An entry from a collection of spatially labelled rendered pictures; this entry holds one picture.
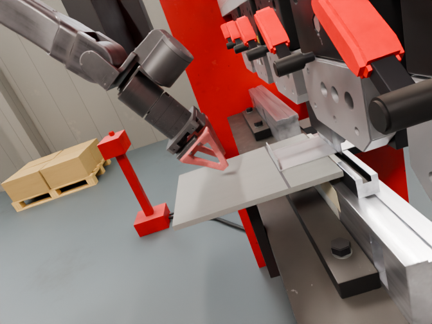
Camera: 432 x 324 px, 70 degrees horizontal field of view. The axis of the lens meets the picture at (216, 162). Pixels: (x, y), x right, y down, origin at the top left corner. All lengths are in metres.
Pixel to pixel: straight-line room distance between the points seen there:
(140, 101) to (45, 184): 3.97
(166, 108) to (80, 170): 3.72
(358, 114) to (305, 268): 0.29
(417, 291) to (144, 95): 0.42
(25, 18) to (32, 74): 4.70
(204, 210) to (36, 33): 0.35
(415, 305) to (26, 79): 5.20
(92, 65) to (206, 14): 0.89
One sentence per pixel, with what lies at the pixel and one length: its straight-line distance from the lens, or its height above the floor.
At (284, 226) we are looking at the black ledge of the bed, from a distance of 0.60.
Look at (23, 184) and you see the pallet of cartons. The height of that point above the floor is 0.31.
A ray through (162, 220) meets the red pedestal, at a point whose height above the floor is 0.08.
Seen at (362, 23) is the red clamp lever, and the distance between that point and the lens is 0.18.
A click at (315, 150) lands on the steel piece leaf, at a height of 1.00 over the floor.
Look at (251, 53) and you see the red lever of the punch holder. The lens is 0.53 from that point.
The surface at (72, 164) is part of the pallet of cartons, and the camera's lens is 4.18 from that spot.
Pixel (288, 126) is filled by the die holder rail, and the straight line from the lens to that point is 0.86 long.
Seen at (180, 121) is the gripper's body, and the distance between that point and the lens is 0.49.
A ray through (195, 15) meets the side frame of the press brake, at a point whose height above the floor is 1.30.
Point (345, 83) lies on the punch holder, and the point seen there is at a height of 1.16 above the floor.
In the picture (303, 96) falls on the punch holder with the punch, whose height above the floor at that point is 1.11.
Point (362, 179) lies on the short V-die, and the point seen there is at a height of 0.99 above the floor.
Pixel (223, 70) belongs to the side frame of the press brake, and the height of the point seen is 1.07.
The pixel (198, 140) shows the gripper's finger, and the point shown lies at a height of 1.10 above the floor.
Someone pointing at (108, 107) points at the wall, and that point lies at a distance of 4.87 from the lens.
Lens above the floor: 1.24
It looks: 22 degrees down
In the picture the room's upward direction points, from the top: 21 degrees counter-clockwise
